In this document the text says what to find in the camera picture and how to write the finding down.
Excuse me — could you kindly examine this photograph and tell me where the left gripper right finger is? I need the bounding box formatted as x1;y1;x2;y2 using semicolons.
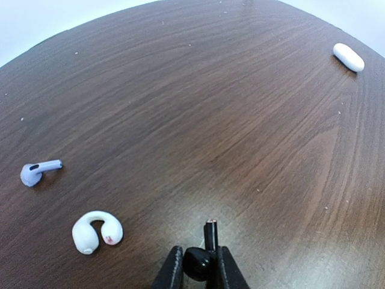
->
215;246;250;289

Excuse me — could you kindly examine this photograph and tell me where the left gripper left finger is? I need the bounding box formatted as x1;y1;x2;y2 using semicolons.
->
151;246;183;289

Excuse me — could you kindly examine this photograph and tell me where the black earbud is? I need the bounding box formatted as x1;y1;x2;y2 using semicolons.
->
183;219;218;282

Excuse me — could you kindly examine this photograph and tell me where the white charging case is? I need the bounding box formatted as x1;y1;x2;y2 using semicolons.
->
333;43;365;73

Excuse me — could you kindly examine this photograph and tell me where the white clip earbud upper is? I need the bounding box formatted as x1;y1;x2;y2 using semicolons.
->
72;211;123;255

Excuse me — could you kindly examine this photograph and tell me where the purple stem earbud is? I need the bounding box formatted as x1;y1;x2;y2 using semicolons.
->
20;160;63;187

